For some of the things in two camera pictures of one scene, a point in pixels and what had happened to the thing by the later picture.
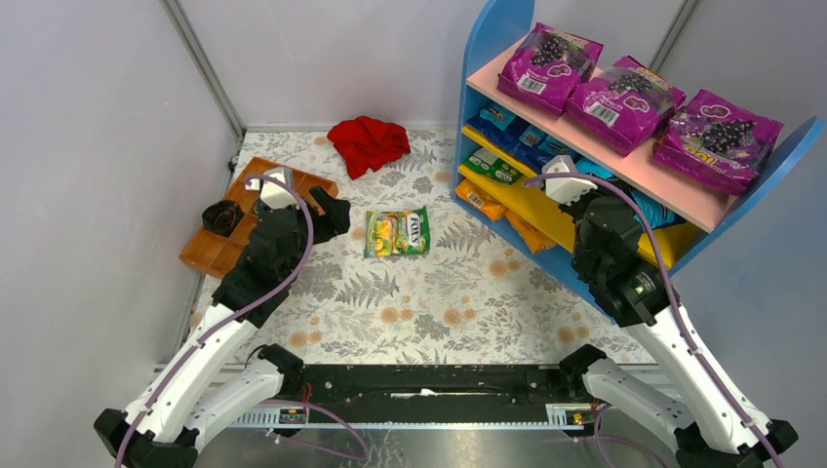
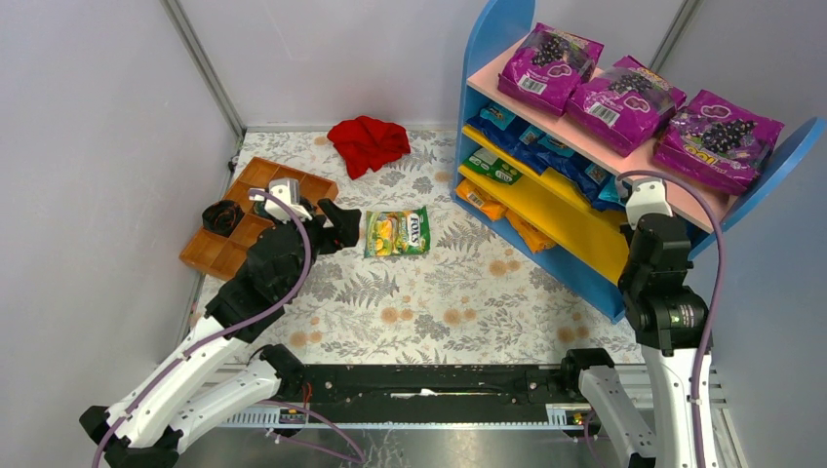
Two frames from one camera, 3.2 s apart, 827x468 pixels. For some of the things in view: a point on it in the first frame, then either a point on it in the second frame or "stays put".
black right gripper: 582,211 → 638,228
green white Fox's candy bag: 396,232 stays put
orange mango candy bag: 534,239 stays put
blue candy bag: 534,149 stays put
